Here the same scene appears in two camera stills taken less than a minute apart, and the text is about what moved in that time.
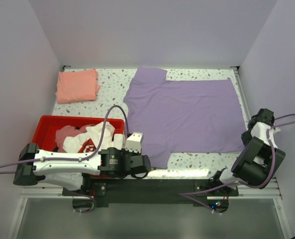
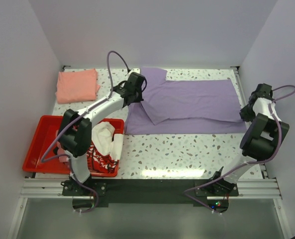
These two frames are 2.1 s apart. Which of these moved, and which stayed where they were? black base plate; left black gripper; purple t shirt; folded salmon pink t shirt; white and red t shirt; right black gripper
Moved: right black gripper; purple t shirt; left black gripper
Stayed: white and red t shirt; folded salmon pink t shirt; black base plate
